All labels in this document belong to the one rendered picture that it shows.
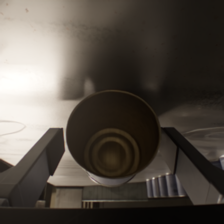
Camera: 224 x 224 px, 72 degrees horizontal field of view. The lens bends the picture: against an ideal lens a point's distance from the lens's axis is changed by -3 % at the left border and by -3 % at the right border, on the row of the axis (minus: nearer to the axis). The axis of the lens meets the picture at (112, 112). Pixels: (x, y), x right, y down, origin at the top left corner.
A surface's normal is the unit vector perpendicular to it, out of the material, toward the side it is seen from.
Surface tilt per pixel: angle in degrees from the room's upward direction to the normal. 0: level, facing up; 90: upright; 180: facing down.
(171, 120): 0
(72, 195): 90
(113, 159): 90
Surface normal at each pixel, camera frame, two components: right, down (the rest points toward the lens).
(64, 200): 0.16, -0.47
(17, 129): 0.01, 0.88
